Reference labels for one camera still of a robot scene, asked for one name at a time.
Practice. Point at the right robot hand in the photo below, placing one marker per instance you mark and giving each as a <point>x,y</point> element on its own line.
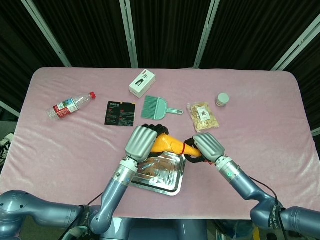
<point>210,147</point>

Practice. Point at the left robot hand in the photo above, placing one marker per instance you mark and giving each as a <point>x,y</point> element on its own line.
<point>140,142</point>

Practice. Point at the yellow rubber chicken toy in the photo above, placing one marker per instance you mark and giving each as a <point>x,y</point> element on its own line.
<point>170,146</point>

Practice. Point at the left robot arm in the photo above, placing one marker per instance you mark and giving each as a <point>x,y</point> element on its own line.
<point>112,195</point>

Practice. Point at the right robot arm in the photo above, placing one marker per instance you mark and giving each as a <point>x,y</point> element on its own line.
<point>245,185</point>

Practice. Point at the silver metal tray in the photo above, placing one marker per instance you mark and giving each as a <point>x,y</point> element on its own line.
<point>162,175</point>

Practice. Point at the clear bag of dried snack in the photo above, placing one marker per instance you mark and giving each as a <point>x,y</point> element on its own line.
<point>203,116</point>

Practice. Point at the black printed card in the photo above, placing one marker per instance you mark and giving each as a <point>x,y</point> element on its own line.
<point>120,113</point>

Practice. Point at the teal small brush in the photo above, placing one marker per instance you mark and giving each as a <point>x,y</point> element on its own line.
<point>155,107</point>

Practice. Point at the small white jar teal lid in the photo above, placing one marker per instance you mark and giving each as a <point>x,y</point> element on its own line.
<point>222,99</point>

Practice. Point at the white cardboard box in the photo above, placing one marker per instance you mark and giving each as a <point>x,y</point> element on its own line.
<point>141,82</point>

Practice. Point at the clear red-label water bottle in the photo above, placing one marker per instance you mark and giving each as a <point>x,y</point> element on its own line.
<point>67,106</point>

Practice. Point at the blue-grey robot torso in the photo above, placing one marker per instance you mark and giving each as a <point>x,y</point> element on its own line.
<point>155,230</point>

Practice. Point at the pink tablecloth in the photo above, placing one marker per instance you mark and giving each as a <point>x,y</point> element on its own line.
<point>50,150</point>

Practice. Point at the black and white sneaker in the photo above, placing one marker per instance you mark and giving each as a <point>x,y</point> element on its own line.
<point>5,147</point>

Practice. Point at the white metal frame post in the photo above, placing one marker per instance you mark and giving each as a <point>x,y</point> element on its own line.
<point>296,45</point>
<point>128,32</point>
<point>46,32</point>
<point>207,32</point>
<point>10,108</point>

